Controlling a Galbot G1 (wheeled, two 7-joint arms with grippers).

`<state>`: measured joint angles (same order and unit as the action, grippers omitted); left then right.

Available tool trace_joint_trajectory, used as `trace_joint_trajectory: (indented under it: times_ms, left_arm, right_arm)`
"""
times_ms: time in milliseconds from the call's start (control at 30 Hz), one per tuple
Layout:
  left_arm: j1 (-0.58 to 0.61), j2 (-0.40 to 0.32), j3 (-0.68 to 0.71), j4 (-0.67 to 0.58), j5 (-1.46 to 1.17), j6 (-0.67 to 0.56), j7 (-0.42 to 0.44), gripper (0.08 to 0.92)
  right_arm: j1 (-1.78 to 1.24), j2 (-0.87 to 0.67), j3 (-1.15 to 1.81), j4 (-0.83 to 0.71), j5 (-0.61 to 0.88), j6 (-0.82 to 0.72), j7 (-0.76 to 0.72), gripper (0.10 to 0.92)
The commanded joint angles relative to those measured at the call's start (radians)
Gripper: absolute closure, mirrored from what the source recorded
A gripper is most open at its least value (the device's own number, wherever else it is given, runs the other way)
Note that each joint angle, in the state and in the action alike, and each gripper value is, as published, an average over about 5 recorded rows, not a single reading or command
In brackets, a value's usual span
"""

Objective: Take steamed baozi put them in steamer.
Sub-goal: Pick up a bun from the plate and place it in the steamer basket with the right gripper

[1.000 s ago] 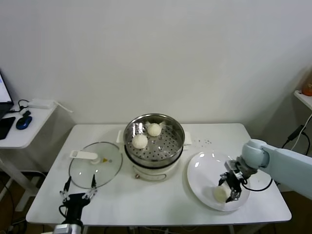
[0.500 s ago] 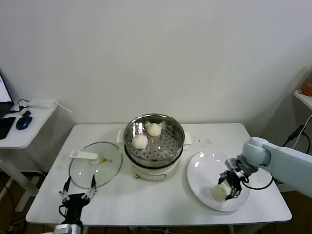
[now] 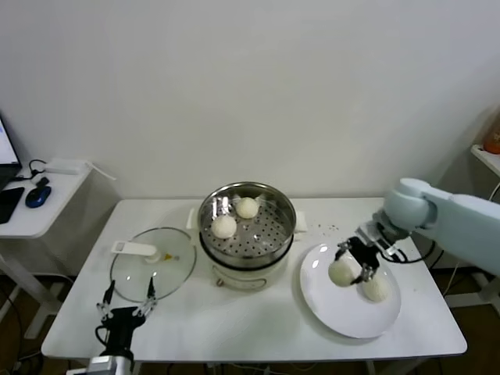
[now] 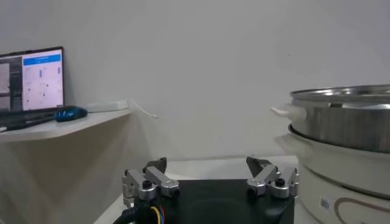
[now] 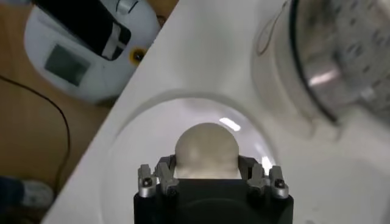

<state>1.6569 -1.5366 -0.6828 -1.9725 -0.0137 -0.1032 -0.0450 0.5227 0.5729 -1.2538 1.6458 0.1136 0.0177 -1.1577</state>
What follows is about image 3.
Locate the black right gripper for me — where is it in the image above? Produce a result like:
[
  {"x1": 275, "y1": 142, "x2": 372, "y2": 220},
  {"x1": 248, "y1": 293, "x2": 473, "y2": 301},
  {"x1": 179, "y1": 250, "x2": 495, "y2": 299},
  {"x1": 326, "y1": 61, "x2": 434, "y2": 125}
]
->
[{"x1": 334, "y1": 236, "x2": 379, "y2": 286}]

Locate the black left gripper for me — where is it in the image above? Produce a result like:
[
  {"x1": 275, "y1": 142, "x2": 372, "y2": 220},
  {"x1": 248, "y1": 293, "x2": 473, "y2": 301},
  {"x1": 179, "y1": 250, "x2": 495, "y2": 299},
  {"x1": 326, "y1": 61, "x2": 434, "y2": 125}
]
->
[{"x1": 96, "y1": 275, "x2": 157, "y2": 357}]

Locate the white steamed baozi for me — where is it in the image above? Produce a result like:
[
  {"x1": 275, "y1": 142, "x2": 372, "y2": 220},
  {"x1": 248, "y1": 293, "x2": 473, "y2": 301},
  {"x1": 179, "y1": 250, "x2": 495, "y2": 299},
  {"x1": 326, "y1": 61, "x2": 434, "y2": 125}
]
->
[
  {"x1": 362, "y1": 275, "x2": 391, "y2": 304},
  {"x1": 327, "y1": 258, "x2": 361, "y2": 289},
  {"x1": 235, "y1": 197, "x2": 260, "y2": 219},
  {"x1": 210, "y1": 215, "x2": 238, "y2": 239}
]

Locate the stainless steel steamer basket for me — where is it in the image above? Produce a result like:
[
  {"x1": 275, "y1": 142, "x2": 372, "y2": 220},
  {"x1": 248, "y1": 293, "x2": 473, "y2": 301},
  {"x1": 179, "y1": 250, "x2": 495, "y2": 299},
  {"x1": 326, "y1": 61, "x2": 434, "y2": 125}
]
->
[{"x1": 197, "y1": 180, "x2": 297, "y2": 263}]

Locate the glass pot lid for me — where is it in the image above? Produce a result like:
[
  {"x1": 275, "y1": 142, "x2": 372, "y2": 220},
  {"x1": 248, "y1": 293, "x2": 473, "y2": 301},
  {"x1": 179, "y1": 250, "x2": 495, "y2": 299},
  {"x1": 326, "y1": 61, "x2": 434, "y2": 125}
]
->
[{"x1": 110, "y1": 227, "x2": 198, "y2": 303}]

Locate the white round plate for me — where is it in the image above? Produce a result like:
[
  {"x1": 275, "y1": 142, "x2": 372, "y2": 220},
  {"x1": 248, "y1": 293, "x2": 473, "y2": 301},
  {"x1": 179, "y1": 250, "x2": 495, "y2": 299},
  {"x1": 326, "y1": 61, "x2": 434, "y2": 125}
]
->
[{"x1": 299, "y1": 242, "x2": 402, "y2": 339}]

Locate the white electric cooker base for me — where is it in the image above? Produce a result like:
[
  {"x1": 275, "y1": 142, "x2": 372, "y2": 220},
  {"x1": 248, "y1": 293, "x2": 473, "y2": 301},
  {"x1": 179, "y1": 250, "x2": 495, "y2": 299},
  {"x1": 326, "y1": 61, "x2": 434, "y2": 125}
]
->
[{"x1": 187, "y1": 208, "x2": 309, "y2": 292}]

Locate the white side desk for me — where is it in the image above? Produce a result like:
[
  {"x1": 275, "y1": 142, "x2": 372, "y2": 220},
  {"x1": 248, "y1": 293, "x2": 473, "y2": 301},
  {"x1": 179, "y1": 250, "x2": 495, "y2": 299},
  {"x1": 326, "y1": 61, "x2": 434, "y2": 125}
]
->
[{"x1": 0, "y1": 159, "x2": 97, "y2": 341}]

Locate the blue computer mouse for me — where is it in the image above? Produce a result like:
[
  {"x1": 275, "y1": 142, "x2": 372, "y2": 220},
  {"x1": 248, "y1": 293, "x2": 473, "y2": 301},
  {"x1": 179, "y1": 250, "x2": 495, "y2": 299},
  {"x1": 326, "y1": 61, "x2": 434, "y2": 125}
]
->
[{"x1": 25, "y1": 185, "x2": 53, "y2": 208}]

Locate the white rectangular box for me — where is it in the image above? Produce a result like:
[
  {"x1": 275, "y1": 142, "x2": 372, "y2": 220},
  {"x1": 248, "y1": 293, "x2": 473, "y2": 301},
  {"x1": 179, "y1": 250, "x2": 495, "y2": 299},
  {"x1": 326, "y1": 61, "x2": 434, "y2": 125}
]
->
[{"x1": 45, "y1": 158, "x2": 86, "y2": 176}]

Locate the black phone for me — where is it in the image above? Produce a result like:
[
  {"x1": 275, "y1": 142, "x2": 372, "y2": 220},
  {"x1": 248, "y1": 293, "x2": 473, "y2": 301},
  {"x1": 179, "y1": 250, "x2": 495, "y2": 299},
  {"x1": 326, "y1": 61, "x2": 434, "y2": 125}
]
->
[{"x1": 0, "y1": 186, "x2": 27, "y2": 225}]

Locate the orange object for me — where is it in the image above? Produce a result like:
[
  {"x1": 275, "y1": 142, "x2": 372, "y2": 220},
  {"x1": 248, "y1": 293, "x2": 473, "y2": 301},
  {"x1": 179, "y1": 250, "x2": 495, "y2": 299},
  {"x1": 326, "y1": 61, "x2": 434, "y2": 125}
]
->
[{"x1": 483, "y1": 127, "x2": 500, "y2": 154}]

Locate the black laptop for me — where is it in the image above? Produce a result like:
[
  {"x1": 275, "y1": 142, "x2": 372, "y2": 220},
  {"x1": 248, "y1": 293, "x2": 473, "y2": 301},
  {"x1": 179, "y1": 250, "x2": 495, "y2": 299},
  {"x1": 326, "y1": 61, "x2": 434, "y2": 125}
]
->
[{"x1": 0, "y1": 110, "x2": 23, "y2": 193}]

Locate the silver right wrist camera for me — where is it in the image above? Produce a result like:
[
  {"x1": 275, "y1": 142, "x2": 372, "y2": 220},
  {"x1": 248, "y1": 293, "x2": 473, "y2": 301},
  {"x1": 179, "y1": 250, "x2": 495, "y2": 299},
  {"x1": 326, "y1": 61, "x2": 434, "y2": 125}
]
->
[{"x1": 357, "y1": 220, "x2": 407, "y2": 262}]

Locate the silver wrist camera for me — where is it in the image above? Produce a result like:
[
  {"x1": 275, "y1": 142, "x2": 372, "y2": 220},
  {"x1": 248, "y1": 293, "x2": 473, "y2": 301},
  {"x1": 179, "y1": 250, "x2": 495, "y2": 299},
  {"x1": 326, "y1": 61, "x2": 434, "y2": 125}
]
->
[
  {"x1": 86, "y1": 354, "x2": 134, "y2": 375},
  {"x1": 357, "y1": 220, "x2": 407, "y2": 262}
]

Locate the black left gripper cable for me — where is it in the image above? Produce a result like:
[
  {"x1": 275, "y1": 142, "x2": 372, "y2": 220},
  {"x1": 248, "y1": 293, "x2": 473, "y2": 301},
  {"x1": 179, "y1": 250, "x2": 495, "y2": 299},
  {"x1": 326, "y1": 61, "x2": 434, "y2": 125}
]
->
[{"x1": 95, "y1": 326, "x2": 113, "y2": 347}]

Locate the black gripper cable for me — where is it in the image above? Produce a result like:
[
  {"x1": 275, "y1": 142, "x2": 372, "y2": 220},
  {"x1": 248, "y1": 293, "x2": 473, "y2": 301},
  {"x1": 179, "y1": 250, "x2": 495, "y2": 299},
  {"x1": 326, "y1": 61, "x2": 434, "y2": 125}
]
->
[
  {"x1": 95, "y1": 326, "x2": 113, "y2": 347},
  {"x1": 398, "y1": 237, "x2": 446, "y2": 265}
]

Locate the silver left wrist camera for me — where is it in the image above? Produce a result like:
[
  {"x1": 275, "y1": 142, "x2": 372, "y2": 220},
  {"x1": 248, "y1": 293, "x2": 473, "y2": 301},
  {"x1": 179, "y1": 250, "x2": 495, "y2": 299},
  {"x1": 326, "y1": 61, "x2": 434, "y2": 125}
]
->
[{"x1": 86, "y1": 354, "x2": 134, "y2": 375}]

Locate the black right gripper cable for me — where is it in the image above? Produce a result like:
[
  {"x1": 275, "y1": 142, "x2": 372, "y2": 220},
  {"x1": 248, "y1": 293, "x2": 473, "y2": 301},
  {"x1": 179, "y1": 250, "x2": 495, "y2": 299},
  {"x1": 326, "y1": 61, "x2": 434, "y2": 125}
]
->
[{"x1": 398, "y1": 237, "x2": 446, "y2": 265}]

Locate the white hanging cable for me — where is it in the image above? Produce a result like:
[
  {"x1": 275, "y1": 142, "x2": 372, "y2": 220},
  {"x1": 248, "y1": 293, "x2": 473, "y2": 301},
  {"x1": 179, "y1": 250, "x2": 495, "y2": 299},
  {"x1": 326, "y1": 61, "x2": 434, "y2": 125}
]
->
[{"x1": 444, "y1": 263, "x2": 462, "y2": 300}]

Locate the thin white cable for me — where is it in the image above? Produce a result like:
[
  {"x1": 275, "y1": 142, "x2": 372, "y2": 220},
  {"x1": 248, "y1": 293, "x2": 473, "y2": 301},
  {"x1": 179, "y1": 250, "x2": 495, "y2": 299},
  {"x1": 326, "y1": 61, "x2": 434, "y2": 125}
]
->
[{"x1": 84, "y1": 160, "x2": 117, "y2": 182}]

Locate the black cable with plug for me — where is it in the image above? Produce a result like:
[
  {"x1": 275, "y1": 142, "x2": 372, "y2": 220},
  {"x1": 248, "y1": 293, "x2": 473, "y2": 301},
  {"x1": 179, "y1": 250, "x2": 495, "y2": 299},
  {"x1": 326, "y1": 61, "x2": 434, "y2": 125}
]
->
[{"x1": 15, "y1": 159, "x2": 52, "y2": 188}]

